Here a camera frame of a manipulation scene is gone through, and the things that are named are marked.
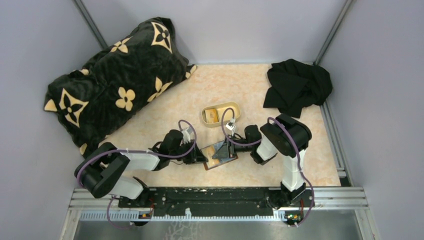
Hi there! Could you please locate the beige oval tray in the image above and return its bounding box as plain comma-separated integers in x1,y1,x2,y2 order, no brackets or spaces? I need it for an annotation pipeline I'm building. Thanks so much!
201,101,241,128

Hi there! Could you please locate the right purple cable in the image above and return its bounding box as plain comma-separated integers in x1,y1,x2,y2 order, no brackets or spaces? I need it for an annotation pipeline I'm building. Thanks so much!
220,107,316,227

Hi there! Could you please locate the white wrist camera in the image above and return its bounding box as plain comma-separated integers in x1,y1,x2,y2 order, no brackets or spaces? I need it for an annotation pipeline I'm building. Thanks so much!
181,127,193,144
224,121,236,135

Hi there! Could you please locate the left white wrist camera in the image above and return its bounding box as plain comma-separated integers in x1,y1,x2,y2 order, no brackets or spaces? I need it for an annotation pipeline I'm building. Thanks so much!
181,127,193,144

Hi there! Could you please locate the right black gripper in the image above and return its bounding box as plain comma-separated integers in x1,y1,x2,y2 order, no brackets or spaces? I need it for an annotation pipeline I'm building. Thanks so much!
212,134,254,159

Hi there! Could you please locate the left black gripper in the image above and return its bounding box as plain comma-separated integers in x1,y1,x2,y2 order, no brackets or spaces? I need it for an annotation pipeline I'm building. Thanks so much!
169,138,208,164

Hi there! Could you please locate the purple cable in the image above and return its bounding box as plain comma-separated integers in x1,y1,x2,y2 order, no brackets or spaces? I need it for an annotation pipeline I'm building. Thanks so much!
76,119,198,229
220,107,316,227

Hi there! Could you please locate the crumpled black cloth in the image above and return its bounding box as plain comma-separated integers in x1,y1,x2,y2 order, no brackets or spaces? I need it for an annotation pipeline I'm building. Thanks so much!
263,59,333,118

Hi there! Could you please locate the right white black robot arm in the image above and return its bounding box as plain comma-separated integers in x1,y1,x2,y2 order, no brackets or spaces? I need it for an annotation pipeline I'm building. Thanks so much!
212,113,312,206

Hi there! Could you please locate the gold credit card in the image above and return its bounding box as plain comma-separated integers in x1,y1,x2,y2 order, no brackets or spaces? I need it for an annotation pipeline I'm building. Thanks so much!
204,108,220,124
201,145,221,170

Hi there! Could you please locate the white toothed cable rail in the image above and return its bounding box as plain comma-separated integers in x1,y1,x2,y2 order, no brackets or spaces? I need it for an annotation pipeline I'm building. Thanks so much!
79,208,287,223

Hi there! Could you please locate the black floral plush pillow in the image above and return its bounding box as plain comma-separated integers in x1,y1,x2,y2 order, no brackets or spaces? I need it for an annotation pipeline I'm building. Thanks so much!
44,17,197,157

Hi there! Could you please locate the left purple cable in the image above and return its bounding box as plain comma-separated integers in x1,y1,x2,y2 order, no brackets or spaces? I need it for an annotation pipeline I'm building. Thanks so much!
76,119,198,229

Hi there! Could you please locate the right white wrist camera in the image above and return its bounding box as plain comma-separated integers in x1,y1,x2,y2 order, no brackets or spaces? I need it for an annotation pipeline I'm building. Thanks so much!
224,121,236,135

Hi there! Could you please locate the brown leather card holder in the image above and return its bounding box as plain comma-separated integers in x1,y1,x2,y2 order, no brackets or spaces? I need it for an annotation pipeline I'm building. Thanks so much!
200,140,239,171

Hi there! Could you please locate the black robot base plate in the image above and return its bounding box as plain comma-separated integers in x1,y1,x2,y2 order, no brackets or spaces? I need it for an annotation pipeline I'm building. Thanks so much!
119,186,314,218

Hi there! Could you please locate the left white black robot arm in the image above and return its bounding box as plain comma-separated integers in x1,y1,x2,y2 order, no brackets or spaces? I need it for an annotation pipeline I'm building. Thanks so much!
74,128,208,207

